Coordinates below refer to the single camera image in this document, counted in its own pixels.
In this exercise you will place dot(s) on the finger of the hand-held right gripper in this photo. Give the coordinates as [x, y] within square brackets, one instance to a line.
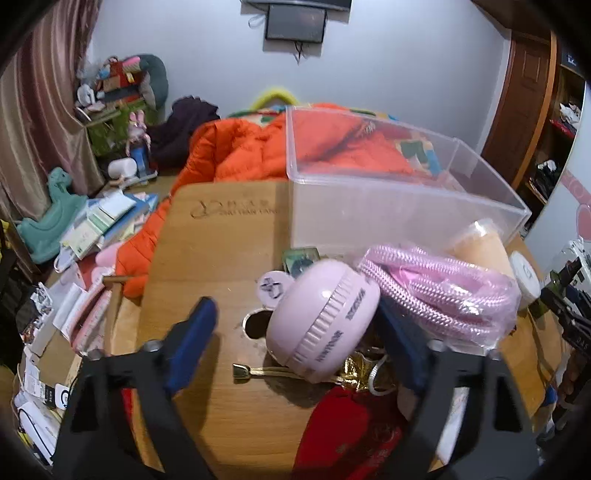
[561, 302]

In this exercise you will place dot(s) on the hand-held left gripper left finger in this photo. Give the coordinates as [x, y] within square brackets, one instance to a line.
[196, 341]

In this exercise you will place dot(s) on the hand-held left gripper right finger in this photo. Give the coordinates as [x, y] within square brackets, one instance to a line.
[408, 355]

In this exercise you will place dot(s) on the gold shiny ornament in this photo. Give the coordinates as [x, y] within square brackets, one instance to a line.
[355, 369]

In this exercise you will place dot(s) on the pink round device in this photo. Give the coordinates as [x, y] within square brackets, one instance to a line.
[318, 314]

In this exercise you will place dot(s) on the red fabric pouch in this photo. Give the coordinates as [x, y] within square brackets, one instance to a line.
[341, 429]

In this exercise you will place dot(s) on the clear plastic storage box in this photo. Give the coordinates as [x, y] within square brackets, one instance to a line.
[369, 217]

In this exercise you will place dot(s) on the wooden desktop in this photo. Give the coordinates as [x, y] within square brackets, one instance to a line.
[207, 258]

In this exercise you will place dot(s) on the white cabinet with pink decals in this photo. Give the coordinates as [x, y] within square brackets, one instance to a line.
[568, 198]

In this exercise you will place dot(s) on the white round badge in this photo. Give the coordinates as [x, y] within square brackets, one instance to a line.
[270, 286]

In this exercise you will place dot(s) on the wooden shelf unit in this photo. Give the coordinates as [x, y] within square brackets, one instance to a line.
[558, 138]

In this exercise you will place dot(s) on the pile of papers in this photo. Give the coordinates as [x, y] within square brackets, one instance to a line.
[69, 314]

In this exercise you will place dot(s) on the green printed card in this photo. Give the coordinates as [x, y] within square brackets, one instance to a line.
[300, 261]

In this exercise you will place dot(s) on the stack of books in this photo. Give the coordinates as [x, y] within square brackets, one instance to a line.
[111, 217]

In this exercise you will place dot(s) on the brown wooden door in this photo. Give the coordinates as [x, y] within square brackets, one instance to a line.
[521, 92]

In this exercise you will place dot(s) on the white humidifier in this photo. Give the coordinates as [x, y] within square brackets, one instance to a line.
[121, 170]

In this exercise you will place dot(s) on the teal dinosaur plush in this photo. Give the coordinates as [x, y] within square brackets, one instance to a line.
[51, 221]

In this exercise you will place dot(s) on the colourful patchwork blanket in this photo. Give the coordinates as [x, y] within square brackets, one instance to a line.
[420, 152]

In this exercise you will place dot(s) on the orange down jacket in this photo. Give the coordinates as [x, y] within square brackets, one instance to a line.
[240, 147]

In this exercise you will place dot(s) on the dark purple cloth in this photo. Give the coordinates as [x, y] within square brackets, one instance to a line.
[184, 124]

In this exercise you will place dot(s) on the pink bunny doll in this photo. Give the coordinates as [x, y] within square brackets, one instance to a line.
[137, 131]

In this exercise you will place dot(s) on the green patterned box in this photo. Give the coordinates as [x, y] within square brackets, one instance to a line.
[106, 134]

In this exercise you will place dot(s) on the yellow green hoop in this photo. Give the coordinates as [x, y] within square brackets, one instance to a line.
[277, 94]

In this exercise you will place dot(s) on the grey green neck pillow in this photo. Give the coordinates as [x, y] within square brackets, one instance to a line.
[157, 78]

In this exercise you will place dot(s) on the patchwork cushion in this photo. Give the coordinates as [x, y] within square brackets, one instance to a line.
[120, 78]

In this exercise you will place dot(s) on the brown pink curtain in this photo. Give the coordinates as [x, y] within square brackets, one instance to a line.
[37, 115]

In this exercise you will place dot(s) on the wall-mounted dark screen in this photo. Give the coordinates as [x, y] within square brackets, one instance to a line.
[295, 23]

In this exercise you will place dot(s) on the black wall-mounted unit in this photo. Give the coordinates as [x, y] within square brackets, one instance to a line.
[295, 3]

